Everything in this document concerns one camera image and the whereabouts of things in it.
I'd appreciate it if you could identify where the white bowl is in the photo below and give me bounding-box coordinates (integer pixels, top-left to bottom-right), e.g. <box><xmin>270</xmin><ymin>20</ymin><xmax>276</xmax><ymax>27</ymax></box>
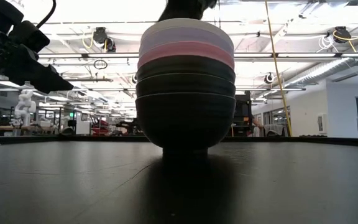
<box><xmin>140</xmin><ymin>17</ymin><xmax>235</xmax><ymax>47</ymax></box>

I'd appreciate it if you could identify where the purple bowl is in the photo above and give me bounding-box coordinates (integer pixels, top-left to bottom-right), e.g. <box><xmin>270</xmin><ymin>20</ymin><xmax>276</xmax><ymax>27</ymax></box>
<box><xmin>138</xmin><ymin>26</ymin><xmax>236</xmax><ymax>60</ymax></box>

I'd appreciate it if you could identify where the pink bowl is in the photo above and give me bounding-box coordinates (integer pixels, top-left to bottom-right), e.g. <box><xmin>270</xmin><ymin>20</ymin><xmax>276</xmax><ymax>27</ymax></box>
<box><xmin>137</xmin><ymin>40</ymin><xmax>236</xmax><ymax>70</ymax></box>

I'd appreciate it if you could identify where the black bowl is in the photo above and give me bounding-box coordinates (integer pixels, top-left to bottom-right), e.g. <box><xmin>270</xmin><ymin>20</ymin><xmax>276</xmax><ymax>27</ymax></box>
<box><xmin>134</xmin><ymin>91</ymin><xmax>237</xmax><ymax>157</ymax></box>
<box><xmin>135</xmin><ymin>72</ymin><xmax>237</xmax><ymax>98</ymax></box>
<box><xmin>135</xmin><ymin>55</ymin><xmax>237</xmax><ymax>84</ymax></box>

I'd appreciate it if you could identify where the white robot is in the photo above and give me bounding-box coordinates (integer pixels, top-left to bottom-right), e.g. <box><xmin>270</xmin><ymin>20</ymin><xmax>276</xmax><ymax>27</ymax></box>
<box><xmin>13</xmin><ymin>89</ymin><xmax>37</xmax><ymax>127</ymax></box>

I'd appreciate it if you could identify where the white cabinet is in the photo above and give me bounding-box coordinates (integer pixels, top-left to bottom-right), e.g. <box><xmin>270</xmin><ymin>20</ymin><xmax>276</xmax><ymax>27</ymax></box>
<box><xmin>75</xmin><ymin>111</ymin><xmax>91</xmax><ymax>136</ymax></box>

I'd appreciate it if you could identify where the red cart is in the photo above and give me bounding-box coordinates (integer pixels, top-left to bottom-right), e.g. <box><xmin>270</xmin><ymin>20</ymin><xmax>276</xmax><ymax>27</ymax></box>
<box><xmin>90</xmin><ymin>116</ymin><xmax>111</xmax><ymax>136</ymax></box>

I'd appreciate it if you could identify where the dark workbench with equipment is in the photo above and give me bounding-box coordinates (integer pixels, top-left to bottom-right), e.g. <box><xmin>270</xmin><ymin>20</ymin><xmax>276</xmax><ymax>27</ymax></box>
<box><xmin>115</xmin><ymin>118</ymin><xmax>138</xmax><ymax>136</ymax></box>

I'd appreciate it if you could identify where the black equipment rack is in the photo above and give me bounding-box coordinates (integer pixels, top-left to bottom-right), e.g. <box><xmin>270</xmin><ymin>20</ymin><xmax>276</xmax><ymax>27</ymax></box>
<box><xmin>234</xmin><ymin>90</ymin><xmax>254</xmax><ymax>138</ymax></box>

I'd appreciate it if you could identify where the person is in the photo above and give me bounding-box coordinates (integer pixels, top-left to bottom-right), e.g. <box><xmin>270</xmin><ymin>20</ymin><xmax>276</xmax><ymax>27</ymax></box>
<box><xmin>249</xmin><ymin>113</ymin><xmax>265</xmax><ymax>138</ymax></box>

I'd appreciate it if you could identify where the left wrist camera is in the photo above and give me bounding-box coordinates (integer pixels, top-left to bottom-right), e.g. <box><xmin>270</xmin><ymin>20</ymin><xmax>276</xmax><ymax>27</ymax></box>
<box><xmin>9</xmin><ymin>20</ymin><xmax>51</xmax><ymax>54</ymax></box>

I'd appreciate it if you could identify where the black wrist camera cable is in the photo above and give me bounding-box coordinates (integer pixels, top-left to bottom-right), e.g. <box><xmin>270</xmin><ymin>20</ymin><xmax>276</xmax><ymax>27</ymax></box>
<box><xmin>35</xmin><ymin>0</ymin><xmax>57</xmax><ymax>29</ymax></box>

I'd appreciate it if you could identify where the black cable loop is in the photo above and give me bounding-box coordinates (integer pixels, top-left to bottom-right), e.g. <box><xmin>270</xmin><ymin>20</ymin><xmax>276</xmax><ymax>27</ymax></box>
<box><xmin>93</xmin><ymin>59</ymin><xmax>109</xmax><ymax>71</ymax></box>

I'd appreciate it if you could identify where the ceiling light rail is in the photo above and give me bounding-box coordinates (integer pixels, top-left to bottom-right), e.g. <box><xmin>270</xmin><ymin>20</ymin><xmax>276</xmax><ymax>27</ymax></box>
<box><xmin>37</xmin><ymin>52</ymin><xmax>358</xmax><ymax>59</ymax></box>

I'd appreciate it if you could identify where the black metal table frame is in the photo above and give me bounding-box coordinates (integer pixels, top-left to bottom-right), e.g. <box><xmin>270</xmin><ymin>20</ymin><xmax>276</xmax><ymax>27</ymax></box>
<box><xmin>0</xmin><ymin>134</ymin><xmax>358</xmax><ymax>147</ymax></box>

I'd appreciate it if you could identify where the yellow cable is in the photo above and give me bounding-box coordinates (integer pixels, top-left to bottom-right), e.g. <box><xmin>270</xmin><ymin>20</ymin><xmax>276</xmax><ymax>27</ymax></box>
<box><xmin>264</xmin><ymin>0</ymin><xmax>293</xmax><ymax>138</ymax></box>

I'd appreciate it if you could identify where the silver ventilation duct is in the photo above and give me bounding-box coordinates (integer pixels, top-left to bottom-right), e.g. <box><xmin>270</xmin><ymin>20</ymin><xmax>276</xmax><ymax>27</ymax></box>
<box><xmin>284</xmin><ymin>55</ymin><xmax>358</xmax><ymax>90</ymax></box>

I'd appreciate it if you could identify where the white wall box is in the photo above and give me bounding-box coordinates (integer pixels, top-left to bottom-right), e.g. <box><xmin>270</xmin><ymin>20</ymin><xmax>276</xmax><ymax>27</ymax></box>
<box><xmin>317</xmin><ymin>112</ymin><xmax>328</xmax><ymax>135</ymax></box>

